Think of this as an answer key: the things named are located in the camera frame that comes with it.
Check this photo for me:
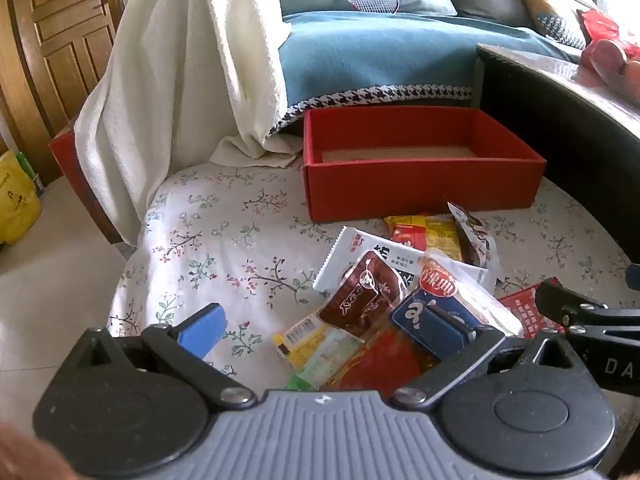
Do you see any red cardboard box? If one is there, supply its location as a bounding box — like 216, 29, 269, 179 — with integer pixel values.
301, 106, 547, 223

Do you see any blue clear snack packet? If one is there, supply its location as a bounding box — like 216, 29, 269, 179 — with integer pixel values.
390, 255, 523, 361

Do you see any white brown snack packet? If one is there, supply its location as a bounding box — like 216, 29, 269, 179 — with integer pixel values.
446, 201, 501, 281

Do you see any dark red snack packet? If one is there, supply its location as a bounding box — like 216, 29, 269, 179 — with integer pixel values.
317, 251, 416, 338

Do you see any teal houndstooth-trim blanket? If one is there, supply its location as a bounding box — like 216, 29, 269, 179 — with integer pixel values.
270, 10, 583, 136

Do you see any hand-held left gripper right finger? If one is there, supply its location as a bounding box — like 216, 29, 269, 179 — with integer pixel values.
390, 305, 583, 408

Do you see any dark coffee table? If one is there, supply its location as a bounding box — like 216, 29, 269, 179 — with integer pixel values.
475, 42, 640, 311

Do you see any dark red sofa frame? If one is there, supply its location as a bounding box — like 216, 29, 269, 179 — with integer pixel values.
47, 125, 126, 246

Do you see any yellow red snack packet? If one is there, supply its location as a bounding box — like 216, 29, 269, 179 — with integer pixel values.
384, 214, 466, 263

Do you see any pale green snack packet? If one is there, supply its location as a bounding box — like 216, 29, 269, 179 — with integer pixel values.
285, 332, 368, 391

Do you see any yellow plastic bag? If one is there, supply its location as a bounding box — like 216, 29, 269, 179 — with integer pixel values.
0, 150, 43, 246

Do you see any orange houndstooth pillow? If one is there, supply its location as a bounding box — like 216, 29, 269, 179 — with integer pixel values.
515, 0, 588, 51

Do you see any red white-print snack packet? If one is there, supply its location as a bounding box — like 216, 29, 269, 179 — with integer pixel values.
497, 282, 566, 341

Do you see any white black-print snack packet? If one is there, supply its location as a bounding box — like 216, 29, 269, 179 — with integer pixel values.
312, 226, 488, 301

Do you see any red plastic bag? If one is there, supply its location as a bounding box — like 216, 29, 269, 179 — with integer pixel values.
577, 9, 640, 61

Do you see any red orange clear snack packet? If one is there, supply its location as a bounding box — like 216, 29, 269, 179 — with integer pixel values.
325, 330, 441, 393

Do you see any yellow barcode snack packet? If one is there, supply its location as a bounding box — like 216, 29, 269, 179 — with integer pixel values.
272, 312, 333, 368

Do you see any green white bottle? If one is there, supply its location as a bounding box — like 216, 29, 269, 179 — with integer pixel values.
15, 152, 46, 198

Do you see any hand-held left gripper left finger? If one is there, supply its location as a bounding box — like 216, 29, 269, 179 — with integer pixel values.
75, 302, 258, 408

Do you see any white towel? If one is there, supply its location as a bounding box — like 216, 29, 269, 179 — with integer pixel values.
74, 0, 301, 246

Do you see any wooden door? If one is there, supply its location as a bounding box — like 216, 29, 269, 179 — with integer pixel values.
0, 0, 126, 186

